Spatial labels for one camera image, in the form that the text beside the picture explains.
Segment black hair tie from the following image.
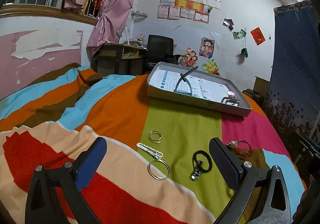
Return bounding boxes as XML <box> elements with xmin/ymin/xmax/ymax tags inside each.
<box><xmin>192</xmin><ymin>150</ymin><xmax>213</xmax><ymax>173</ymax></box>

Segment large silver bangle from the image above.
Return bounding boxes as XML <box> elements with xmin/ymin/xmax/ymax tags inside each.
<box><xmin>147</xmin><ymin>159</ymin><xmax>171</xmax><ymax>181</ymax></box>

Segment white pearl hair clip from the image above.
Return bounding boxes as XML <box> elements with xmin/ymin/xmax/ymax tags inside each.
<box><xmin>136</xmin><ymin>142</ymin><xmax>163</xmax><ymax>160</ymax></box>

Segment black rhinestone hair clip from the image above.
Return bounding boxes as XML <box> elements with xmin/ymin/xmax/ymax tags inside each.
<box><xmin>190</xmin><ymin>160</ymin><xmax>203</xmax><ymax>181</ymax></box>

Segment grey jewelry tray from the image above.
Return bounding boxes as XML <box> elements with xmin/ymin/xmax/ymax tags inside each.
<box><xmin>147</xmin><ymin>62</ymin><xmax>252</xmax><ymax>117</ymax></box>

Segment silver clip with pink gem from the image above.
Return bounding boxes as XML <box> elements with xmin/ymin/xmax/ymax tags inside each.
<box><xmin>221</xmin><ymin>91</ymin><xmax>240</xmax><ymax>106</ymax></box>

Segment dark blue wardrobe curtain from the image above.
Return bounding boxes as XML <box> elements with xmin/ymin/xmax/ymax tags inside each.
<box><xmin>264</xmin><ymin>1</ymin><xmax>319</xmax><ymax>143</ymax></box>

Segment colourful striped bed blanket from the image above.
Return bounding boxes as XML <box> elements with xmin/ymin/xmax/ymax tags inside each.
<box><xmin>1</xmin><ymin>65</ymin><xmax>305</xmax><ymax>223</ymax></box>

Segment yellow bear poster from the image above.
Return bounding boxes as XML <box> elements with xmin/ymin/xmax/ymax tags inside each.
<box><xmin>202</xmin><ymin>59</ymin><xmax>220</xmax><ymax>76</ymax></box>

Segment blue-grey headband in tray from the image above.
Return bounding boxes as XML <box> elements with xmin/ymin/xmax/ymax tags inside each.
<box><xmin>174</xmin><ymin>66</ymin><xmax>198</xmax><ymax>96</ymax></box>

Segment wooden desk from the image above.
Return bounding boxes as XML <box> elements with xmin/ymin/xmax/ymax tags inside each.
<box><xmin>91</xmin><ymin>43</ymin><xmax>148</xmax><ymax>74</ymax></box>

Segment cartoon family poster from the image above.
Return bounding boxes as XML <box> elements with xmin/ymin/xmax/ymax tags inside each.
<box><xmin>178</xmin><ymin>48</ymin><xmax>199</xmax><ymax>68</ymax></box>

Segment cartoon boy poster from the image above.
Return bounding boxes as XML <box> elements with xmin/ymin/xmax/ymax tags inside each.
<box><xmin>199</xmin><ymin>37</ymin><xmax>215</xmax><ymax>59</ymax></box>

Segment white desk lamp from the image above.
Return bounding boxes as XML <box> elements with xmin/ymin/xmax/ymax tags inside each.
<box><xmin>117</xmin><ymin>25</ymin><xmax>130</xmax><ymax>45</ymax></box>

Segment black office chair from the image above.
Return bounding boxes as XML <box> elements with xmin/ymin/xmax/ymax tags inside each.
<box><xmin>142</xmin><ymin>35</ymin><xmax>180</xmax><ymax>74</ymax></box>

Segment pink curtain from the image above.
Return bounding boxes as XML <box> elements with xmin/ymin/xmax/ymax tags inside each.
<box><xmin>63</xmin><ymin>0</ymin><xmax>139</xmax><ymax>58</ymax></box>

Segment red cord bracelet with bead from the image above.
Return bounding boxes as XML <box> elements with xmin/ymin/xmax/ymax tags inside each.
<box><xmin>226</xmin><ymin>140</ymin><xmax>253</xmax><ymax>157</ymax></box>

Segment small silver double ring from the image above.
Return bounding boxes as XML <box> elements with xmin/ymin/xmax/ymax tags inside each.
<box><xmin>148</xmin><ymin>130</ymin><xmax>163</xmax><ymax>144</ymax></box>

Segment green wall hook ornament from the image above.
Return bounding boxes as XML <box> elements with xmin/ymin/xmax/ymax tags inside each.
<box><xmin>241</xmin><ymin>48</ymin><xmax>248</xmax><ymax>58</ymax></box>

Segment red paper wall decoration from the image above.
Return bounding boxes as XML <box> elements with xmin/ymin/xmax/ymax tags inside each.
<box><xmin>250</xmin><ymin>27</ymin><xmax>265</xmax><ymax>46</ymax></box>

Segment green wall pictures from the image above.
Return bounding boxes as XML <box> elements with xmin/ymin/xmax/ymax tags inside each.
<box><xmin>233</xmin><ymin>29</ymin><xmax>247</xmax><ymax>40</ymax></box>

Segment wall photos cluster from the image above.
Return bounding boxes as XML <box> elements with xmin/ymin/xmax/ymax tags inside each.
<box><xmin>222</xmin><ymin>19</ymin><xmax>234</xmax><ymax>31</ymax></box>

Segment wall certificates cluster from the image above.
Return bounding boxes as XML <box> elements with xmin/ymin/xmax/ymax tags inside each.
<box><xmin>157</xmin><ymin>0</ymin><xmax>221</xmax><ymax>24</ymax></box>

